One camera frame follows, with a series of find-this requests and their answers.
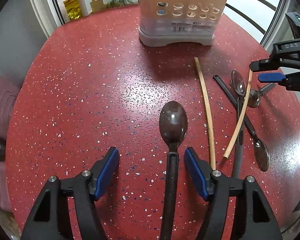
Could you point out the bamboo chopstick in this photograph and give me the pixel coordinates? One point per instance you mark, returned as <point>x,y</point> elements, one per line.
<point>209,120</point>
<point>241,117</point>

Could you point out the dark spoon black handle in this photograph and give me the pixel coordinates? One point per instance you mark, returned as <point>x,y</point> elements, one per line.
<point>173,127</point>

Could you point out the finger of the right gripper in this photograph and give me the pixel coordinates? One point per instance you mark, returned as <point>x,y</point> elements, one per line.
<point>289,81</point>
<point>284,54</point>

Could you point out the pink stool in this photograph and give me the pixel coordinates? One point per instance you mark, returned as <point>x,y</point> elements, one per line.
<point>8,96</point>

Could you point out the beige utensil holder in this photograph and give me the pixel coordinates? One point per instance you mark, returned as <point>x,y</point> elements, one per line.
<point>164,22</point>

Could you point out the yellow foil package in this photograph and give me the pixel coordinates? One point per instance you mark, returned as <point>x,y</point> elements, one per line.
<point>73,9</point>

